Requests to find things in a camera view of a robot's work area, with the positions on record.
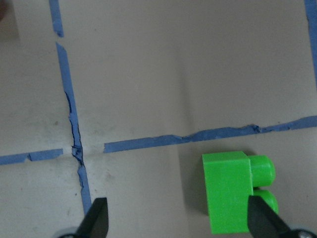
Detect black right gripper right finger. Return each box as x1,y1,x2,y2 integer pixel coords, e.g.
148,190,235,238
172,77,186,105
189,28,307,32
247,196,290,238

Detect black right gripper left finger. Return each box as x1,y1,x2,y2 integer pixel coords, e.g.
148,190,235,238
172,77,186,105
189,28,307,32
73,197,109,238

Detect green toy block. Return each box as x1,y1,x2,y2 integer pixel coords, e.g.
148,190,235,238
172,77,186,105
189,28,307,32
202,151,279,235

